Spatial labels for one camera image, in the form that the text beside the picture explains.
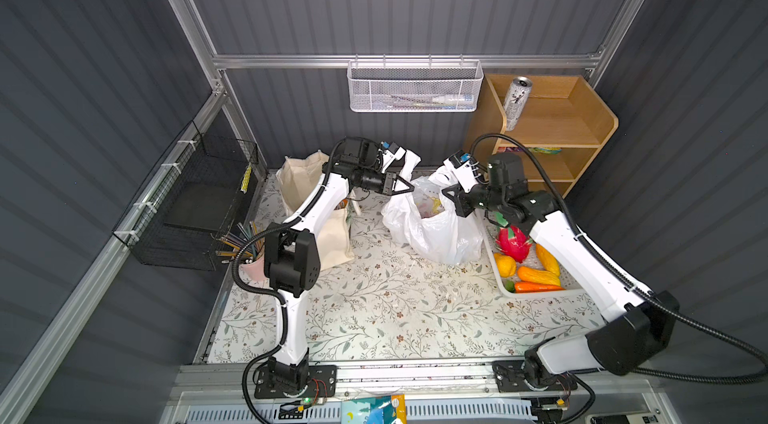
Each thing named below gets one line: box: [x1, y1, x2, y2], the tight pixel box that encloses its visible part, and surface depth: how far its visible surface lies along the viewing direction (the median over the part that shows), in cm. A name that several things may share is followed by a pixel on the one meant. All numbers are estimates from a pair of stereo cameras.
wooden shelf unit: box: [464, 74, 618, 197], surface depth 93 cm
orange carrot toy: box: [514, 282, 566, 293], surface depth 86 cm
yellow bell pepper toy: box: [494, 252, 517, 278], surface depth 89 cm
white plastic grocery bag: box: [381, 149, 483, 265], surface depth 84 cm
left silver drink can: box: [503, 76, 533, 132], surface depth 80 cm
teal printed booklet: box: [341, 394, 407, 424], surface depth 71 cm
